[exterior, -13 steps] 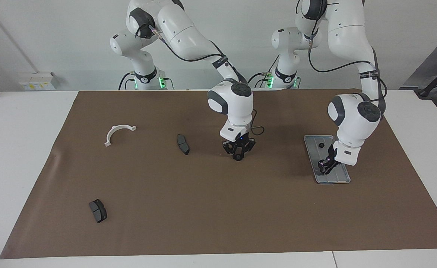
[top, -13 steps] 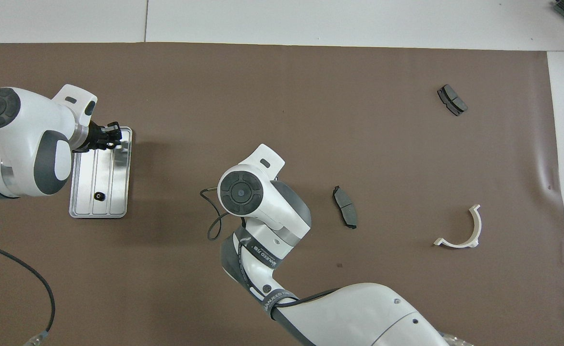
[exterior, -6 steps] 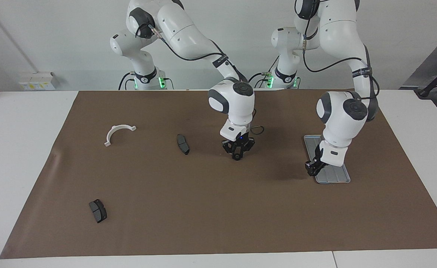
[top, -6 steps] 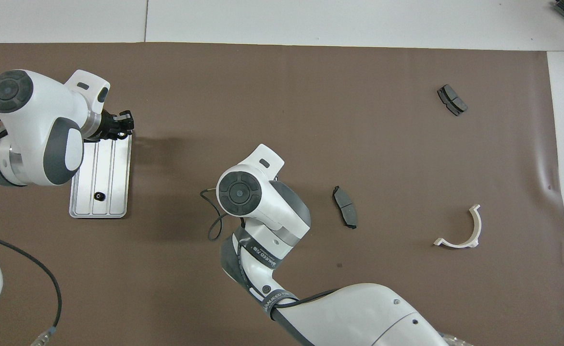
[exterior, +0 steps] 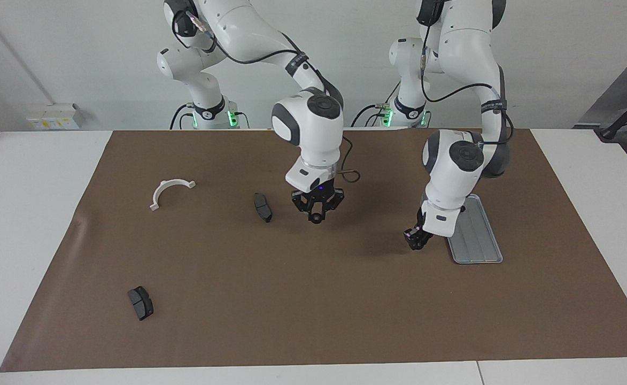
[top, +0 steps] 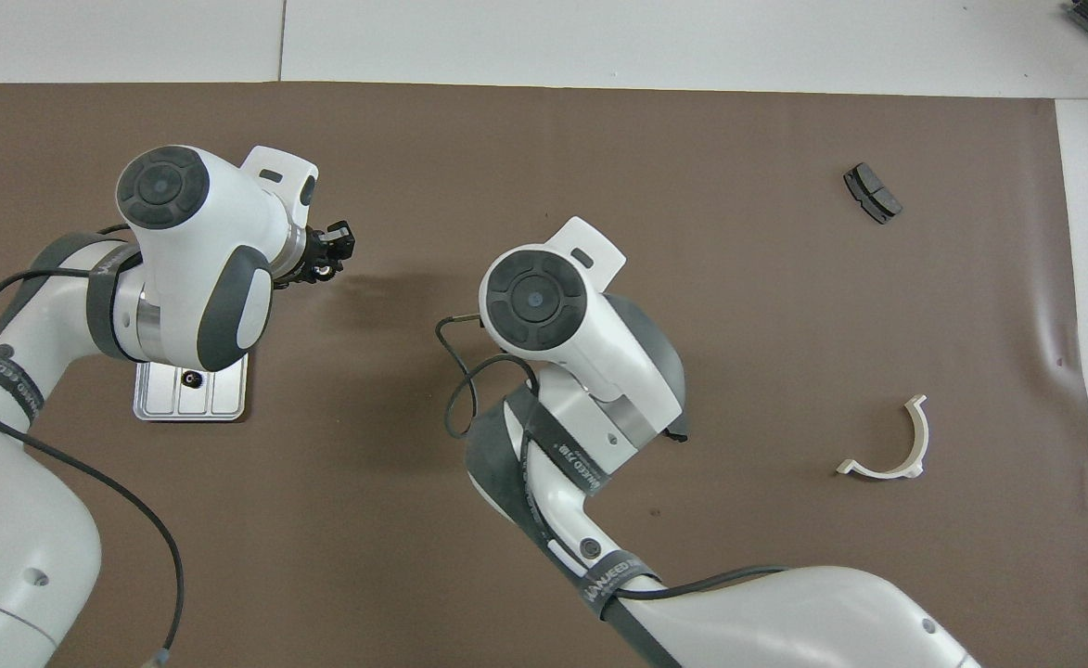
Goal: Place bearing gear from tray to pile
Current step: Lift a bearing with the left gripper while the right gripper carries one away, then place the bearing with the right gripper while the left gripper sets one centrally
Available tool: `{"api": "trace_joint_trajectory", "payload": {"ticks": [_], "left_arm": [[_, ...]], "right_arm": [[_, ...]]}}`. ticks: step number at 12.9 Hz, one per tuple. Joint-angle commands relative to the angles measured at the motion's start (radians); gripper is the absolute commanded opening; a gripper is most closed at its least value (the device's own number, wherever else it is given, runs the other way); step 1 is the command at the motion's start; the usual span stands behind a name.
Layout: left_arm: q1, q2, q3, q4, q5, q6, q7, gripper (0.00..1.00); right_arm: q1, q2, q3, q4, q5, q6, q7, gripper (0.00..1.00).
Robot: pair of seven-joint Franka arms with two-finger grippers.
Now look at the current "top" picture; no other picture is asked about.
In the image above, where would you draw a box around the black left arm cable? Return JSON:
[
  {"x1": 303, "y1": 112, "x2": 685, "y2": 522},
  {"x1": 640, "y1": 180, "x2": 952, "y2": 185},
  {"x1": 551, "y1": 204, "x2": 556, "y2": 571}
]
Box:
[{"x1": 0, "y1": 223, "x2": 186, "y2": 668}]

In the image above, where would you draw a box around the short dark grey brake pad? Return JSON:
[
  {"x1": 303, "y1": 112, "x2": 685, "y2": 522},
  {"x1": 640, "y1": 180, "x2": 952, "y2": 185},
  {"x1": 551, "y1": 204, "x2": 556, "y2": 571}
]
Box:
[{"x1": 843, "y1": 162, "x2": 903, "y2": 225}]

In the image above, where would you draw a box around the white curved plastic bracket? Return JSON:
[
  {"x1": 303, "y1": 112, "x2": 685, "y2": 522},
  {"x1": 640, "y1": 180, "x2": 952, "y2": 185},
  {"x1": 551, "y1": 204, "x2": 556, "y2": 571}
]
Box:
[{"x1": 836, "y1": 394, "x2": 930, "y2": 481}]

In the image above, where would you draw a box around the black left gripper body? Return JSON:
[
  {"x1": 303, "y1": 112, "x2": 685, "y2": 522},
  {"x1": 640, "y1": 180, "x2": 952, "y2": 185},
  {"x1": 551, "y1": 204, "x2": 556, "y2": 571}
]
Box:
[{"x1": 272, "y1": 227, "x2": 332, "y2": 289}]

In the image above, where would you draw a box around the brown paper table mat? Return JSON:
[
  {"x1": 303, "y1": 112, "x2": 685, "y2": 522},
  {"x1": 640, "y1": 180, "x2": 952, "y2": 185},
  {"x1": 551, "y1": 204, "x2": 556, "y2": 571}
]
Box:
[{"x1": 0, "y1": 82, "x2": 1088, "y2": 668}]

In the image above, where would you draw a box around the silver ribbed metal tray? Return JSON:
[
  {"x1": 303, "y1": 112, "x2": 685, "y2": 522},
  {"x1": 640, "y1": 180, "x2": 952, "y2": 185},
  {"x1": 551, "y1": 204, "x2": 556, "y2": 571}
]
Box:
[{"x1": 133, "y1": 355, "x2": 250, "y2": 423}]

